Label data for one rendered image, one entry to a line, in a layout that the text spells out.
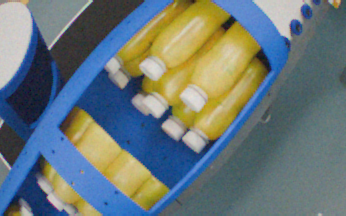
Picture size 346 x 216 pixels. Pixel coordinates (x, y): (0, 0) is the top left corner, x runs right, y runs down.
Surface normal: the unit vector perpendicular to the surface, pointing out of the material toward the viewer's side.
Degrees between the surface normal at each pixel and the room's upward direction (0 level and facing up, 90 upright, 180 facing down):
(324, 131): 0
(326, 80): 0
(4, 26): 0
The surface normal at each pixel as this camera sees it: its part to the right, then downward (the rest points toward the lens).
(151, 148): -0.19, -0.38
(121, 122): 0.22, -0.02
